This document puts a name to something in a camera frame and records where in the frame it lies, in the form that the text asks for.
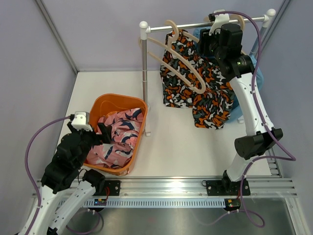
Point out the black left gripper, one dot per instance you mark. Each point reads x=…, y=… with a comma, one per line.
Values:
x=105, y=130

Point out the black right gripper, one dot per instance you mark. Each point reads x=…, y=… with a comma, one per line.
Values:
x=204, y=39

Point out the pink shark print shorts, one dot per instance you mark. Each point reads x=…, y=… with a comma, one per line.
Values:
x=126, y=126

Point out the wooden hanger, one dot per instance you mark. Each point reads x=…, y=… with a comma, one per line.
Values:
x=189, y=36
x=240, y=20
x=182, y=62

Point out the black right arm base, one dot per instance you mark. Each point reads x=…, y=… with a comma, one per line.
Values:
x=222, y=188

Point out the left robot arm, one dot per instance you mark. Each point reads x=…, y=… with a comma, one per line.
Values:
x=46, y=217

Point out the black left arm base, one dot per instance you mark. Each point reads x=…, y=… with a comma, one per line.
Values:
x=112, y=187

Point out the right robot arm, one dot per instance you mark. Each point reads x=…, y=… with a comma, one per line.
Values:
x=225, y=45

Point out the orange camouflage shorts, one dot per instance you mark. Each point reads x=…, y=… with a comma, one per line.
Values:
x=211, y=109

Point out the blue shorts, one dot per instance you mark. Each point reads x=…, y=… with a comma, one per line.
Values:
x=236, y=111

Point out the orange plastic basket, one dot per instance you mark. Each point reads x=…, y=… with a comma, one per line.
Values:
x=108, y=104

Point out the silver clothes rack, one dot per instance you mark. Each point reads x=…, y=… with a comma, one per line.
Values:
x=245, y=85

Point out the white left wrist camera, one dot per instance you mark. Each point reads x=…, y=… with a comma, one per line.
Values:
x=80, y=121

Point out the aluminium front rail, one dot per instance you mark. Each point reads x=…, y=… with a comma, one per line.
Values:
x=182, y=187

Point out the white slotted cable duct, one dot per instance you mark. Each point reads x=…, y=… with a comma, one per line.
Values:
x=161, y=203

